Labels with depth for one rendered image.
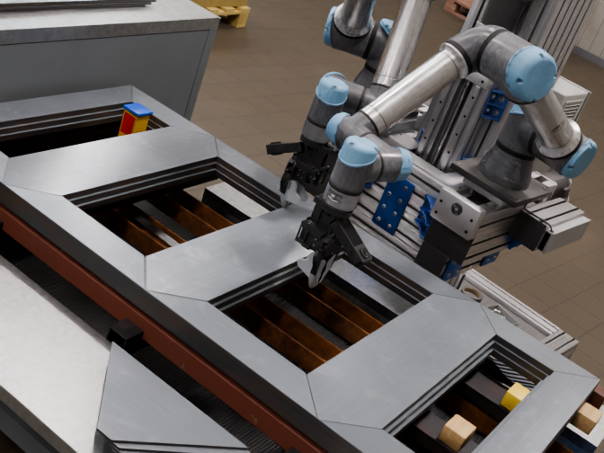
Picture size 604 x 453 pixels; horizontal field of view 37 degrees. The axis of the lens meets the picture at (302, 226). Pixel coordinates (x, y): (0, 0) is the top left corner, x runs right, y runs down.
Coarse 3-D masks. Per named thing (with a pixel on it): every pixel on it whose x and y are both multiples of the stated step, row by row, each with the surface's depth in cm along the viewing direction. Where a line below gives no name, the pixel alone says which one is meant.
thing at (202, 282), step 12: (168, 252) 199; (168, 264) 195; (180, 264) 196; (192, 264) 198; (180, 276) 193; (192, 276) 194; (204, 276) 196; (192, 288) 190; (204, 288) 192; (216, 288) 193; (228, 288) 195
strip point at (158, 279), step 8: (152, 264) 193; (152, 272) 190; (160, 272) 191; (168, 272) 192; (152, 280) 188; (160, 280) 189; (168, 280) 190; (176, 280) 191; (152, 288) 185; (160, 288) 186; (168, 288) 187; (176, 288) 188; (184, 288) 189; (184, 296) 187; (192, 296) 188; (200, 296) 189
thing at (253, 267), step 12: (204, 240) 209; (216, 240) 210; (228, 240) 212; (216, 252) 206; (228, 252) 208; (240, 252) 210; (240, 264) 205; (252, 264) 206; (264, 264) 208; (252, 276) 202
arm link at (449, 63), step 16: (464, 32) 213; (480, 32) 210; (448, 48) 212; (464, 48) 211; (432, 64) 211; (448, 64) 211; (464, 64) 211; (400, 80) 211; (416, 80) 209; (432, 80) 210; (448, 80) 212; (384, 96) 208; (400, 96) 208; (416, 96) 209; (368, 112) 206; (384, 112) 207; (400, 112) 208; (336, 128) 206; (352, 128) 205; (368, 128) 206; (384, 128) 208; (336, 144) 208
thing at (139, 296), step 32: (0, 128) 227; (32, 128) 235; (64, 128) 244; (160, 128) 259; (0, 192) 203; (96, 192) 215; (128, 192) 223; (256, 192) 245; (32, 224) 199; (96, 256) 190; (128, 288) 187; (256, 288) 202; (416, 288) 225; (160, 320) 184; (224, 352) 176; (480, 352) 209; (512, 352) 214; (256, 384) 173; (448, 384) 196; (288, 416) 171; (416, 416) 183; (352, 448) 164; (480, 448) 178
